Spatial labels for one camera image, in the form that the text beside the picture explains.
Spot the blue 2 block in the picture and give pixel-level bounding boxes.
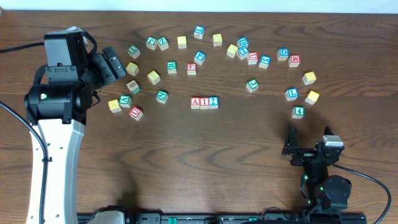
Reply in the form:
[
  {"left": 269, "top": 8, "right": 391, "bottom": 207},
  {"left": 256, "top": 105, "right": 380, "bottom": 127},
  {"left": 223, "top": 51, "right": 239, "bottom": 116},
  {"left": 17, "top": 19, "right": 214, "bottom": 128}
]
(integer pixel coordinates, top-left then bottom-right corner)
[{"left": 209, "top": 96, "right": 219, "bottom": 109}]

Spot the red A block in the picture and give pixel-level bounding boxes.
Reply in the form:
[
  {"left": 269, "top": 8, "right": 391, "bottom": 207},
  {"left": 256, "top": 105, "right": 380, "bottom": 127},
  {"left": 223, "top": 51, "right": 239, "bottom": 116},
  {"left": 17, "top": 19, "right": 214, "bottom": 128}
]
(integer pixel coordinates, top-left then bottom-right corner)
[{"left": 190, "top": 97, "right": 200, "bottom": 110}]

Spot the red I block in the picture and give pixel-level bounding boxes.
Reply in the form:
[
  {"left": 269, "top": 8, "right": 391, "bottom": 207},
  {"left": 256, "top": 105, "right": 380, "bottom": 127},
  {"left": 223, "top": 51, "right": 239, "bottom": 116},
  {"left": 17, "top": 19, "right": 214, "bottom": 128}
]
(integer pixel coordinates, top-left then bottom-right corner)
[{"left": 200, "top": 97, "right": 210, "bottom": 110}]

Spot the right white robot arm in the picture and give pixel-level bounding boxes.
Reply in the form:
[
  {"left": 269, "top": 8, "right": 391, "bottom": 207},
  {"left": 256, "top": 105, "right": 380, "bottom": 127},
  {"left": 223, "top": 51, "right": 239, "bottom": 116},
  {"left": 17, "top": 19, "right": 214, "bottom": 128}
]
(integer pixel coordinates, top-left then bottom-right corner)
[{"left": 282, "top": 126, "right": 352, "bottom": 222}]

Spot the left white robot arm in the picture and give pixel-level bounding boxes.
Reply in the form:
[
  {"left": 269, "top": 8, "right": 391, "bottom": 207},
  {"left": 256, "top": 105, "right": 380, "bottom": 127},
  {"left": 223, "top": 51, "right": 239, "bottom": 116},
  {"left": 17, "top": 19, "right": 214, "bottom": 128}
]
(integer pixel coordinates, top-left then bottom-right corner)
[{"left": 24, "top": 27, "right": 126, "bottom": 223}]

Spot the yellow c block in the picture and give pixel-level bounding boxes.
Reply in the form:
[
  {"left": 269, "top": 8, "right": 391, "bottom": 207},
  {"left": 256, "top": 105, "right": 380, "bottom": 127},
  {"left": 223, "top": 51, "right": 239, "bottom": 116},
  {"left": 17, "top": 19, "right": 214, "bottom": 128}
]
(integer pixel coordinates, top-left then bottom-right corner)
[
  {"left": 305, "top": 90, "right": 320, "bottom": 105},
  {"left": 126, "top": 62, "right": 139, "bottom": 76}
]

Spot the green 4 block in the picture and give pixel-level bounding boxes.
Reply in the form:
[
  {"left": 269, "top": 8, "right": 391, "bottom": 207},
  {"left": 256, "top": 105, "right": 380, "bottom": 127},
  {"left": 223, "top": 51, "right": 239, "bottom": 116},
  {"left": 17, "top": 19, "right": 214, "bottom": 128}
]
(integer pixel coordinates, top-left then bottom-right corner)
[{"left": 292, "top": 106, "right": 305, "bottom": 119}]

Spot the green L block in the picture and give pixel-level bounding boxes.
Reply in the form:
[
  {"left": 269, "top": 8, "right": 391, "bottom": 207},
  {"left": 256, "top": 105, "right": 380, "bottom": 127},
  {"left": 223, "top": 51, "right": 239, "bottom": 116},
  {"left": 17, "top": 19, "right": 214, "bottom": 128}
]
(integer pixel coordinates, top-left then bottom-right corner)
[{"left": 127, "top": 45, "right": 141, "bottom": 59}]

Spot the pineapple picture block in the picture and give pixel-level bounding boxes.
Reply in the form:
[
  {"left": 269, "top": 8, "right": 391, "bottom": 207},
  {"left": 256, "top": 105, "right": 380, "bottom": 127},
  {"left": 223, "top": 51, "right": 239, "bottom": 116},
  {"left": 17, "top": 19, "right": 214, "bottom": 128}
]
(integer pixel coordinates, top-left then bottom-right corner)
[{"left": 126, "top": 80, "right": 141, "bottom": 95}]

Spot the yellow C block right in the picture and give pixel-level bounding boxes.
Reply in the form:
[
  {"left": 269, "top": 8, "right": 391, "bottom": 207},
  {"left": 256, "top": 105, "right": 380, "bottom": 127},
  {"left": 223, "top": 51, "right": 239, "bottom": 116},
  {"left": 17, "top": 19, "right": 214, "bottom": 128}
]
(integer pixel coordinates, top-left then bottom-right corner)
[{"left": 305, "top": 90, "right": 320, "bottom": 105}]

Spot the yellow K block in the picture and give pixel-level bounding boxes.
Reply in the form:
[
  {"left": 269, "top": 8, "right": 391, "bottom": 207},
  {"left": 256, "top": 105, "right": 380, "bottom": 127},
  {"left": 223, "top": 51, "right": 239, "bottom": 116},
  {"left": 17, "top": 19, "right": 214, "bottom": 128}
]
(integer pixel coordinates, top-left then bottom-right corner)
[{"left": 108, "top": 100, "right": 121, "bottom": 113}]

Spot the green V block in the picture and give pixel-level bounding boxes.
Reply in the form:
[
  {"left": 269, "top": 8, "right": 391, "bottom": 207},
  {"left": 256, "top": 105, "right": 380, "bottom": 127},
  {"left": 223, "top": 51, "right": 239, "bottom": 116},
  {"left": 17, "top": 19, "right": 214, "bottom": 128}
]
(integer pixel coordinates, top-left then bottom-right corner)
[{"left": 119, "top": 95, "right": 132, "bottom": 108}]

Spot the blue L block right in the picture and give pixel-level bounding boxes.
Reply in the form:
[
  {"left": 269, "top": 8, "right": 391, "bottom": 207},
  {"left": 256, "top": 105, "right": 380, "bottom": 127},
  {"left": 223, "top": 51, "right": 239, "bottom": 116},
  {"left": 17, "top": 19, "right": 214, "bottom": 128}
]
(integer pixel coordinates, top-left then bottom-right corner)
[{"left": 285, "top": 88, "right": 299, "bottom": 101}]

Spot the blue l block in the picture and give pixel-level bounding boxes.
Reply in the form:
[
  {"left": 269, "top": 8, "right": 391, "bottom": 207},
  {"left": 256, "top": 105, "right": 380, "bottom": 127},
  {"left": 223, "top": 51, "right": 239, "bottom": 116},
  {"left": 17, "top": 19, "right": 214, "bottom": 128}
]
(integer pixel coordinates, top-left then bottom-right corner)
[
  {"left": 285, "top": 88, "right": 299, "bottom": 101},
  {"left": 194, "top": 26, "right": 205, "bottom": 39}
]

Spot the yellow tilted block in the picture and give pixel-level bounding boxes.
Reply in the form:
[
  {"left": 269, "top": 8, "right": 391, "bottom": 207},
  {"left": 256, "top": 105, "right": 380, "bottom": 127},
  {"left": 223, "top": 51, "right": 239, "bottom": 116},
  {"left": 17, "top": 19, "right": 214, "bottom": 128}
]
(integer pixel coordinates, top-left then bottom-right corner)
[{"left": 147, "top": 70, "right": 160, "bottom": 85}]

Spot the red U block left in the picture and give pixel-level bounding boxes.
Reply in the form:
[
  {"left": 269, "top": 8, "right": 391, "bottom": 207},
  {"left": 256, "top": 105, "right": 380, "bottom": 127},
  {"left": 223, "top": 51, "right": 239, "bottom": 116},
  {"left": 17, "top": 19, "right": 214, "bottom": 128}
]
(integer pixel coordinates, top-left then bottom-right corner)
[{"left": 129, "top": 106, "right": 143, "bottom": 121}]

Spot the red u block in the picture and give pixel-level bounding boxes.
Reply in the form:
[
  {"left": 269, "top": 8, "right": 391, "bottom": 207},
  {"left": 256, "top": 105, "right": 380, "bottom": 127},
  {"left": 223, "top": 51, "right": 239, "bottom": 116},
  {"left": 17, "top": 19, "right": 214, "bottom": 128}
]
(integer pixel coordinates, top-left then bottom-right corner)
[
  {"left": 247, "top": 52, "right": 259, "bottom": 65},
  {"left": 129, "top": 106, "right": 143, "bottom": 121}
]

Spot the yellow block right upper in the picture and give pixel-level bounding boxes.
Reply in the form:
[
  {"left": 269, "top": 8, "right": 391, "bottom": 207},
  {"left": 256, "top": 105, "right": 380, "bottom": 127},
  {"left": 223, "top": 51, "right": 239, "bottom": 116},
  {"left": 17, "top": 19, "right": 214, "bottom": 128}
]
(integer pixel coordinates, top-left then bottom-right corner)
[{"left": 302, "top": 72, "right": 317, "bottom": 85}]

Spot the green Z block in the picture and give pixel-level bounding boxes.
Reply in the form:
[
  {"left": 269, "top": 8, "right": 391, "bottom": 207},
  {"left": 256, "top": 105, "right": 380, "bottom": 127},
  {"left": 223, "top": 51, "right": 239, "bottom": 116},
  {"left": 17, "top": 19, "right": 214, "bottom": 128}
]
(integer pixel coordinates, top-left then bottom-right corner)
[{"left": 157, "top": 37, "right": 169, "bottom": 51}]

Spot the green N block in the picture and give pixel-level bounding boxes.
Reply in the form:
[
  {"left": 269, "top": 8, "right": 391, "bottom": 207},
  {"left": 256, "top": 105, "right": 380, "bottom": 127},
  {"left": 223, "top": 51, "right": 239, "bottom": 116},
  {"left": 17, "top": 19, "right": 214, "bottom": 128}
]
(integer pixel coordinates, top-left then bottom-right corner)
[{"left": 155, "top": 90, "right": 169, "bottom": 104}]

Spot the green R block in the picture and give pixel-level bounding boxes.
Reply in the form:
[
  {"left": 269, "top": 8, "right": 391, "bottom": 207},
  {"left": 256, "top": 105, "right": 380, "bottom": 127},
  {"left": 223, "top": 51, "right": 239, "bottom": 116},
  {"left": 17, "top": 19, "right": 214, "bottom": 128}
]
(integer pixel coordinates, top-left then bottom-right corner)
[{"left": 167, "top": 61, "right": 177, "bottom": 74}]

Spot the green J block right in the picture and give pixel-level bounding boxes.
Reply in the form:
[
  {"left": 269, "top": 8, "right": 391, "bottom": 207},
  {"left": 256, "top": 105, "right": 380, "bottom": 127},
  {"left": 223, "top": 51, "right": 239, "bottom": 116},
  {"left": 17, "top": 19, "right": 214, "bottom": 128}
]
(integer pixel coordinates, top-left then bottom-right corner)
[{"left": 246, "top": 78, "right": 259, "bottom": 93}]

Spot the red M block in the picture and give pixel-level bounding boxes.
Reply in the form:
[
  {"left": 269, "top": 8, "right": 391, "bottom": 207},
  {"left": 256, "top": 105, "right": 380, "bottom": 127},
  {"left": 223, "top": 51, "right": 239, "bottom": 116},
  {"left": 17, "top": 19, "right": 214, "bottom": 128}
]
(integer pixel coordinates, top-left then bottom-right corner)
[{"left": 289, "top": 55, "right": 301, "bottom": 68}]

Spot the yellow S block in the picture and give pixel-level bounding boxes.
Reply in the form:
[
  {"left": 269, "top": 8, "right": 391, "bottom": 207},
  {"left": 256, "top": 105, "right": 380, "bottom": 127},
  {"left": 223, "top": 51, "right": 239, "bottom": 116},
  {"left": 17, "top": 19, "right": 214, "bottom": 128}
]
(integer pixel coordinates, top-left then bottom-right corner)
[{"left": 177, "top": 36, "right": 187, "bottom": 49}]

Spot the red E block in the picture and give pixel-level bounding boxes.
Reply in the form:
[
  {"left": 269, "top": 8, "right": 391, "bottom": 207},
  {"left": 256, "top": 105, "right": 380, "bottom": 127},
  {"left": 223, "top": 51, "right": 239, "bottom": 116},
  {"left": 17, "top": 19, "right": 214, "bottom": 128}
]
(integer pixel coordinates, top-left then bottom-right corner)
[{"left": 187, "top": 63, "right": 197, "bottom": 75}]

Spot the blue 5 block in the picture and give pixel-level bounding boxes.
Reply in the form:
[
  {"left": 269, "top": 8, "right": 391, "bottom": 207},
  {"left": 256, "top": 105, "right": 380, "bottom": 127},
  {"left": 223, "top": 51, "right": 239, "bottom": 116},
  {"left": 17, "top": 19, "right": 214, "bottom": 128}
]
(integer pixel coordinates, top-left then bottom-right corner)
[{"left": 259, "top": 55, "right": 271, "bottom": 69}]

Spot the blue D block right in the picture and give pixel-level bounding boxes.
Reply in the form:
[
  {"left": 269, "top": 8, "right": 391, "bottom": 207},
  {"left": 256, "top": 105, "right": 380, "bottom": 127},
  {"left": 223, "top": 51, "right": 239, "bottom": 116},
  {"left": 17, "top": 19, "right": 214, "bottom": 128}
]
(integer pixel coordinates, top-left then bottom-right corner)
[{"left": 277, "top": 48, "right": 289, "bottom": 61}]

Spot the blue d block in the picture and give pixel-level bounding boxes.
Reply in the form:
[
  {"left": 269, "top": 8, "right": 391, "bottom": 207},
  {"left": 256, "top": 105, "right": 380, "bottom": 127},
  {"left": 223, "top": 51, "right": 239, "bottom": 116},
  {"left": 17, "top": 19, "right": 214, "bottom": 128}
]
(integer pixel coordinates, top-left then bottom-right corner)
[
  {"left": 277, "top": 48, "right": 289, "bottom": 61},
  {"left": 237, "top": 37, "right": 249, "bottom": 48}
]

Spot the red U block centre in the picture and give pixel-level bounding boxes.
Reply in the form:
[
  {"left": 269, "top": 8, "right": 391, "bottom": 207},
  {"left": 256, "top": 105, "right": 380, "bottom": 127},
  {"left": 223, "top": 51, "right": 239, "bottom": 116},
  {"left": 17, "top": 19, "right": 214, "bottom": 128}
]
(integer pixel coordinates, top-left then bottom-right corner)
[{"left": 247, "top": 52, "right": 259, "bottom": 65}]

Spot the blue P block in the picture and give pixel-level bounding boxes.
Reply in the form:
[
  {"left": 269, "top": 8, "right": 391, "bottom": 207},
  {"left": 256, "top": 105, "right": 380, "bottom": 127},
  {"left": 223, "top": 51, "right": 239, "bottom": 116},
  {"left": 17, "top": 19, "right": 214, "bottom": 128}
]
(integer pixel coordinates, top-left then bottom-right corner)
[{"left": 194, "top": 51, "right": 206, "bottom": 65}]

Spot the blue L block top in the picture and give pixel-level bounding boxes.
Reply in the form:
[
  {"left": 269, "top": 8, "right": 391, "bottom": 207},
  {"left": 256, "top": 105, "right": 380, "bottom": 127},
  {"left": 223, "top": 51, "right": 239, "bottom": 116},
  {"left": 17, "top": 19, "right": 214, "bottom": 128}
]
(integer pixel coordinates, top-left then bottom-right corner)
[{"left": 194, "top": 26, "right": 205, "bottom": 39}]

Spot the yellow block centre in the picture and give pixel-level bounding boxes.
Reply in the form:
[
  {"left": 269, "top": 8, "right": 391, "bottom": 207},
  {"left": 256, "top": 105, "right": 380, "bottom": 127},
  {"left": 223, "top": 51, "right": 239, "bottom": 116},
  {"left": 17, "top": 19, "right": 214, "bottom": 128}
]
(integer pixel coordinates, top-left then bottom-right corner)
[{"left": 226, "top": 44, "right": 238, "bottom": 58}]

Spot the blue D block centre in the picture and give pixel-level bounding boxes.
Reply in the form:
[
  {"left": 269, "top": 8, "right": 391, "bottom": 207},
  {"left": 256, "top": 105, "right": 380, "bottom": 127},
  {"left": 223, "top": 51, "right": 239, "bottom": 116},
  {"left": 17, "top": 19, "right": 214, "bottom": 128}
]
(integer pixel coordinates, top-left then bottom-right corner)
[{"left": 237, "top": 37, "right": 249, "bottom": 48}]

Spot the yellow O block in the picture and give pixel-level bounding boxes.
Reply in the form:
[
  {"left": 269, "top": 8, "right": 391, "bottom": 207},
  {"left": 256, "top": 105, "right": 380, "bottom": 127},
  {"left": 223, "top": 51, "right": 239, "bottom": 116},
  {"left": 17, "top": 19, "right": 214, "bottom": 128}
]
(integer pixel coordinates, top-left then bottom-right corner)
[{"left": 213, "top": 34, "right": 223, "bottom": 47}]

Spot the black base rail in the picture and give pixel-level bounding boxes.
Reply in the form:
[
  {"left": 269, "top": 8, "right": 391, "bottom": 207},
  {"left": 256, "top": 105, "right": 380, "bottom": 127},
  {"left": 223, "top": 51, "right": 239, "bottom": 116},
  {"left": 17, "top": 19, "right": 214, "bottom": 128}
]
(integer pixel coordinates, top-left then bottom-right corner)
[{"left": 77, "top": 211, "right": 368, "bottom": 224}]

